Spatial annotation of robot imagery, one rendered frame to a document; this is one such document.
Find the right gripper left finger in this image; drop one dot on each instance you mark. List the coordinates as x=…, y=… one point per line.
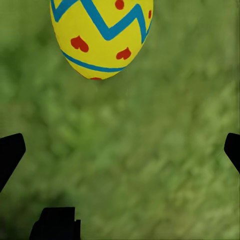
x=12, y=149

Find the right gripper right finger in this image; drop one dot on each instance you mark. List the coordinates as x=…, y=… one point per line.
x=232, y=149

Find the easter egg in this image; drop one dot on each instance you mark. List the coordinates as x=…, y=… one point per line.
x=99, y=38

